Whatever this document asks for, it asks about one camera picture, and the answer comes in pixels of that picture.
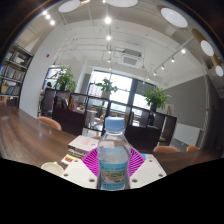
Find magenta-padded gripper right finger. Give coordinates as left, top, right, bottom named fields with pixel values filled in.
left=127, top=147, right=168, bottom=190

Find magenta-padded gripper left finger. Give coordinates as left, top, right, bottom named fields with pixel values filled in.
left=62, top=147, right=101, bottom=190

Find clear water bottle blue cap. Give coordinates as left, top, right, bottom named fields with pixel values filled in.
left=96, top=116, right=133, bottom=191

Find stack of colourful books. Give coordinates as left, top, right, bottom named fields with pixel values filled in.
left=60, top=134, right=101, bottom=166

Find dark low shelf unit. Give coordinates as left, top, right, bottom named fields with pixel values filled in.
left=39, top=88, right=178, bottom=153

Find orange chairs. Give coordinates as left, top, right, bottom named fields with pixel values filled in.
left=36, top=115, right=200, bottom=154

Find potted green plants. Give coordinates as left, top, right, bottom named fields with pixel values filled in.
left=51, top=66, right=171, bottom=113

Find person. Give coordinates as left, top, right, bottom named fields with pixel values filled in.
left=44, top=81, right=54, bottom=92

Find ceiling air conditioner unit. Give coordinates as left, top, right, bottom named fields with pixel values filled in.
left=119, top=49, right=143, bottom=68

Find ceiling lights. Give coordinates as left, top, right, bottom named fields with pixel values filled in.
left=41, top=0, right=224, bottom=78

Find white wall panel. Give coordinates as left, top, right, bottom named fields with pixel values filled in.
left=173, top=123, right=202, bottom=148

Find tall wall bookshelf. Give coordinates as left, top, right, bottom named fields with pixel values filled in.
left=0, top=43, right=34, bottom=108

